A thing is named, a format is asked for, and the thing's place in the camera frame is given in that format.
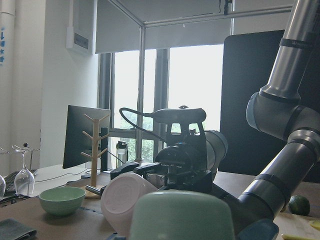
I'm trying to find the black monitor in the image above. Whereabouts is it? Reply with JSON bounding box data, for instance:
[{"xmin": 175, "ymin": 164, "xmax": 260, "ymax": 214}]
[{"xmin": 62, "ymin": 105, "xmax": 111, "ymax": 169}]

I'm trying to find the water bottle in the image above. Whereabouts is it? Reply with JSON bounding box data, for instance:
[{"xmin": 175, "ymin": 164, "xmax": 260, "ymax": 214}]
[{"xmin": 116, "ymin": 140, "xmax": 128, "ymax": 168}]

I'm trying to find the grey folded cloth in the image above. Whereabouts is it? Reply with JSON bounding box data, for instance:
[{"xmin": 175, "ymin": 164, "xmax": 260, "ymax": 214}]
[{"xmin": 0, "ymin": 218, "xmax": 37, "ymax": 240}]

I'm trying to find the wooden cutting board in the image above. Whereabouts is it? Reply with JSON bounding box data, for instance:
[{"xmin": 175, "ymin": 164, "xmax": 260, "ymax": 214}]
[{"xmin": 273, "ymin": 212, "xmax": 320, "ymax": 240}]

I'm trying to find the wine glass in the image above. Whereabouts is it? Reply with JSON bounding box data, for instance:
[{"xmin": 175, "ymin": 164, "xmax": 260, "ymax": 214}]
[{"xmin": 11, "ymin": 143, "xmax": 40, "ymax": 197}]

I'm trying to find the light blue plastic cup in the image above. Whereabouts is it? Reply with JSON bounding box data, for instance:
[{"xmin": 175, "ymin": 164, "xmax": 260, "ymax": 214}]
[{"xmin": 236, "ymin": 218, "xmax": 279, "ymax": 240}]

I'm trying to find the green plastic cup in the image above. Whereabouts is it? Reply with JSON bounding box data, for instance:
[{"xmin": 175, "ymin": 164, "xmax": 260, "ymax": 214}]
[{"xmin": 129, "ymin": 190, "xmax": 236, "ymax": 240}]

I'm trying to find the green avocado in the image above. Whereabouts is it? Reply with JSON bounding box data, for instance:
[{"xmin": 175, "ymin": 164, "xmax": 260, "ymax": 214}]
[{"xmin": 288, "ymin": 195, "xmax": 311, "ymax": 216}]

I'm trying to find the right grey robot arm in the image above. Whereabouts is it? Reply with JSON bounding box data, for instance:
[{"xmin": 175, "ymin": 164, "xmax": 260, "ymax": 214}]
[{"xmin": 139, "ymin": 0, "xmax": 320, "ymax": 240}]

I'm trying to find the green ceramic bowl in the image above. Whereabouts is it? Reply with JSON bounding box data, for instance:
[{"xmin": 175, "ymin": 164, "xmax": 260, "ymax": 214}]
[{"xmin": 38, "ymin": 186, "xmax": 86, "ymax": 216}]

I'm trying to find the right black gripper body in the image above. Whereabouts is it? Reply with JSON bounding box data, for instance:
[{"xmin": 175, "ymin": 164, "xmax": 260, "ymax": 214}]
[{"xmin": 133, "ymin": 143, "xmax": 218, "ymax": 194}]

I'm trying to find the yellow plastic knife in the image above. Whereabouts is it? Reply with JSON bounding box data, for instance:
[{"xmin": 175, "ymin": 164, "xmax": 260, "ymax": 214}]
[{"xmin": 281, "ymin": 234, "xmax": 313, "ymax": 240}]

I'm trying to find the pink plastic cup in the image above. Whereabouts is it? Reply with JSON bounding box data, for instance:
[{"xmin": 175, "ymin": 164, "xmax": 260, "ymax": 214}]
[{"xmin": 100, "ymin": 172, "xmax": 158, "ymax": 238}]

